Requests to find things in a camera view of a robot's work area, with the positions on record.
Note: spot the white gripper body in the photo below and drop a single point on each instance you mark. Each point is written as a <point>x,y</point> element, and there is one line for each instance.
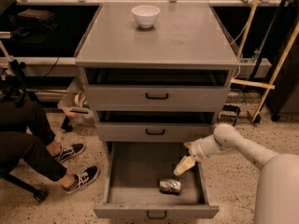
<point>198,151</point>

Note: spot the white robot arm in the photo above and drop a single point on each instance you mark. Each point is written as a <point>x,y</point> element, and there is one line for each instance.
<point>277,197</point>

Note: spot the grey bottom drawer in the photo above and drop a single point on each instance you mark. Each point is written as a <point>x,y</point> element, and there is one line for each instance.
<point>132,184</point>

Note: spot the grey drawer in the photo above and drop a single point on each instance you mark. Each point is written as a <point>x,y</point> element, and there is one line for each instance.
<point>128,89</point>
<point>153,126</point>
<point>132,184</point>

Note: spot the grey middle drawer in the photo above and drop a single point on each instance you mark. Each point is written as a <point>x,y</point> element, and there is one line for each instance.
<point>153,126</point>

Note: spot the grey drawer cabinet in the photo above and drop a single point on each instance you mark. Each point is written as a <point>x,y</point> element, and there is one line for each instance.
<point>186,36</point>

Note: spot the grey top drawer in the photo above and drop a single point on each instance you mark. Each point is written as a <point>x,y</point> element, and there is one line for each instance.
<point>128,89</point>

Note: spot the black sneaker near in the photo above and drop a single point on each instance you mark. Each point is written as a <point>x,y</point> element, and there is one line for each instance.
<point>83,179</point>

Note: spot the black sneaker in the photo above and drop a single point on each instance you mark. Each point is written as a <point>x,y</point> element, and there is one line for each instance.
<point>69,152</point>
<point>83,179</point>

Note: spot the clear plastic bin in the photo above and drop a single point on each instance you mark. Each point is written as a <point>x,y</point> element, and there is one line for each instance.
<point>74,105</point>

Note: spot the black sneaker far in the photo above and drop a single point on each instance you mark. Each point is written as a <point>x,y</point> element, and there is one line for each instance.
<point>69,152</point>

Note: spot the white ceramic bowl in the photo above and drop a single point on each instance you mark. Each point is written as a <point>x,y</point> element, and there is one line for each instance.
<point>145,15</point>

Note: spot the black office chair base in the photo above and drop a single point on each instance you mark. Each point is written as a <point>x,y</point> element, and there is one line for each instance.
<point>39,194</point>

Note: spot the seated person in black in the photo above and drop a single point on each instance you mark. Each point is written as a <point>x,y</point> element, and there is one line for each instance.
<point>25,134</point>

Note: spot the black tripod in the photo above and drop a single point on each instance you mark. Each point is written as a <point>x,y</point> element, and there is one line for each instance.
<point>16,88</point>

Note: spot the dark box on shelf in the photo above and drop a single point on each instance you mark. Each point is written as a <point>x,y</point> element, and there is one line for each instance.
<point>37,18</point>

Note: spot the wooden frame stand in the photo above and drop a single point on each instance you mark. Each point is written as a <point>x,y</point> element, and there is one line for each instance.
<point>270,85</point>

